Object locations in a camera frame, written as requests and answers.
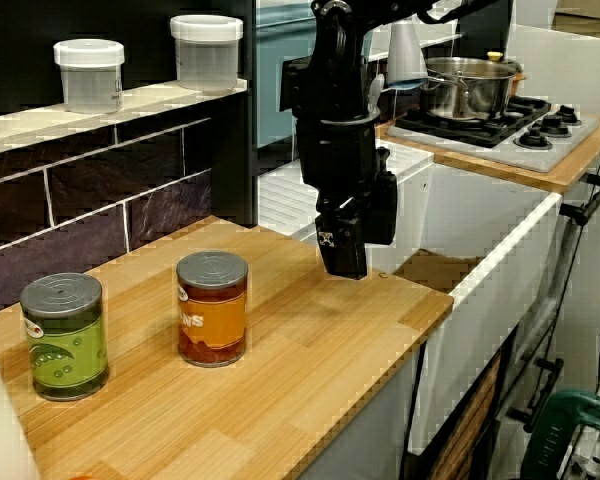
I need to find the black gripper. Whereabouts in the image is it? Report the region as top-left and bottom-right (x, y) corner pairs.
(295, 113), (399, 280)

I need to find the orange beans can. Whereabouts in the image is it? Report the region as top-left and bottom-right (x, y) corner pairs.
(175, 250), (249, 369)

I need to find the white toy sink unit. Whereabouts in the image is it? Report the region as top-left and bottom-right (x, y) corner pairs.
(257, 138), (564, 456)

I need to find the teal plastic bin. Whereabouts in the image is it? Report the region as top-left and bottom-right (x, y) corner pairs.
(255, 4), (321, 150)

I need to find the stainless steel pot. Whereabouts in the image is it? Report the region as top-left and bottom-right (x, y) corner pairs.
(419, 51), (526, 121)

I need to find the grey toy faucet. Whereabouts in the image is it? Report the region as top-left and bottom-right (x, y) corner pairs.
(367, 14), (429, 115)

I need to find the grey black toy stove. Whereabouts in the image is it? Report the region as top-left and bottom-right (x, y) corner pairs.
(385, 94), (600, 175)

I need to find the wooden counter board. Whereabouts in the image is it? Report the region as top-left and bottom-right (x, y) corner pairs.
(0, 215), (454, 480)

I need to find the clear jar white lid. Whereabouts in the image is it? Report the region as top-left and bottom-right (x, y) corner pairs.
(53, 39), (126, 115)
(169, 14), (244, 93)

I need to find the green clamp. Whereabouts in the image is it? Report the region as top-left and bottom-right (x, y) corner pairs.
(519, 389), (600, 480)

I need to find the green peas can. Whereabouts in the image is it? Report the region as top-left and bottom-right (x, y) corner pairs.
(19, 272), (110, 402)

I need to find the black cabinet handle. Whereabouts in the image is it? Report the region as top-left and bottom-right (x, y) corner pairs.
(507, 357), (565, 434)
(559, 172), (600, 227)

